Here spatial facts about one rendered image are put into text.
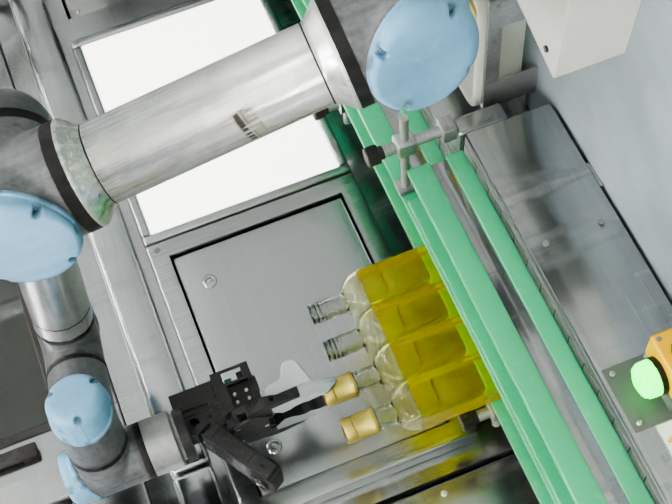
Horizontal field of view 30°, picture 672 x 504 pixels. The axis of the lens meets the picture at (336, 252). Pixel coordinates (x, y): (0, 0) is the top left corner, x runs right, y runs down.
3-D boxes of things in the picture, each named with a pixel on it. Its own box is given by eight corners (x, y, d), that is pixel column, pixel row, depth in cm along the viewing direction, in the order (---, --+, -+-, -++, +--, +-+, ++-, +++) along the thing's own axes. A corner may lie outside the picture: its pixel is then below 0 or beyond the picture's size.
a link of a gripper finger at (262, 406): (293, 381, 159) (230, 410, 159) (297, 392, 158) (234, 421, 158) (302, 394, 163) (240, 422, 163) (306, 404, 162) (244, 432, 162)
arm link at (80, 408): (33, 360, 153) (60, 408, 162) (44, 434, 146) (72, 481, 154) (95, 340, 154) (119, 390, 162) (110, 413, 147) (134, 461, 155)
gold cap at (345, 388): (350, 377, 166) (319, 389, 166) (348, 366, 163) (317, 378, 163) (360, 400, 165) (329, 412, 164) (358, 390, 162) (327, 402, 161)
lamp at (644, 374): (646, 366, 144) (623, 375, 144) (652, 349, 141) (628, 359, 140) (665, 399, 142) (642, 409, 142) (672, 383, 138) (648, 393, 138)
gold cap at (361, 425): (368, 402, 162) (336, 414, 162) (375, 414, 159) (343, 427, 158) (375, 425, 163) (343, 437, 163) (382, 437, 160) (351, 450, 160)
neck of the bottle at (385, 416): (388, 407, 163) (354, 421, 163) (387, 398, 161) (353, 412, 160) (397, 427, 162) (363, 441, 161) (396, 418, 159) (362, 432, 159)
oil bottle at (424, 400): (532, 345, 168) (385, 402, 165) (535, 326, 163) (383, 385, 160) (551, 380, 165) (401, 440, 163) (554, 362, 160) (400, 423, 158)
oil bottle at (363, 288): (478, 242, 176) (337, 295, 173) (479, 221, 171) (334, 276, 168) (495, 274, 173) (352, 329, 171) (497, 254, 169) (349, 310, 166)
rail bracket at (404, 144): (447, 162, 175) (364, 193, 173) (449, 90, 160) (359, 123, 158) (456, 179, 173) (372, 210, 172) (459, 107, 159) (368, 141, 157)
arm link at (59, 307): (-77, 53, 130) (28, 340, 167) (-70, 121, 123) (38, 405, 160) (34, 30, 132) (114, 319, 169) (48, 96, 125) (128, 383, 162)
